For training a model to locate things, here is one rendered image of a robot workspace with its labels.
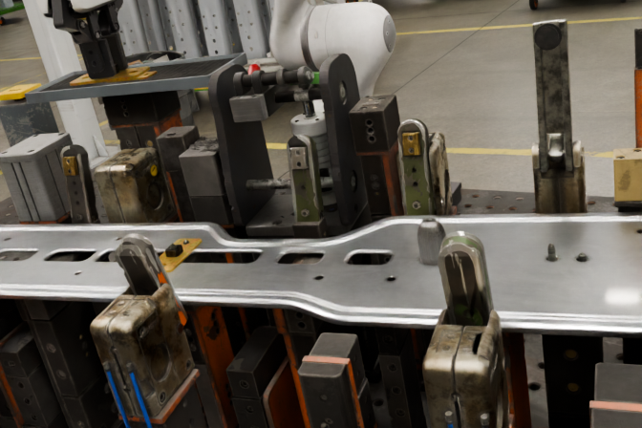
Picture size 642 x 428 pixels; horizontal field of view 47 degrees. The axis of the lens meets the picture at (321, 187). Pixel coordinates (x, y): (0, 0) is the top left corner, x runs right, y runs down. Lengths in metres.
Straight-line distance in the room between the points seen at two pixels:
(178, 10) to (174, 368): 5.12
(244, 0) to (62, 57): 1.38
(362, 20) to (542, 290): 0.69
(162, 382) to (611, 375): 0.44
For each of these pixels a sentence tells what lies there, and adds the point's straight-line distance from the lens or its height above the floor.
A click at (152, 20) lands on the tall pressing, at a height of 0.67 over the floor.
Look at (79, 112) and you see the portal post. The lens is 5.02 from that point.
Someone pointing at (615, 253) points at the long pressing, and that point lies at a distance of 0.82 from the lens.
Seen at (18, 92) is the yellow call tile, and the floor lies 1.16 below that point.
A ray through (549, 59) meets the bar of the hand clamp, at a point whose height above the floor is 1.17.
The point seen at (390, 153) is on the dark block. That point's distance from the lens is 1.01.
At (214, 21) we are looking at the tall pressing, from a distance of 5.68.
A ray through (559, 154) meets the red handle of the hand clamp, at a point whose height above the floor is 1.06.
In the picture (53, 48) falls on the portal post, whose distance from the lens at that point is 4.93.
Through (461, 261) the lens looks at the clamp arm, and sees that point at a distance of 0.62.
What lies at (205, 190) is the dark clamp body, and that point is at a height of 1.02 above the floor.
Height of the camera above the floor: 1.40
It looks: 22 degrees down
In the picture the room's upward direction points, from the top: 11 degrees counter-clockwise
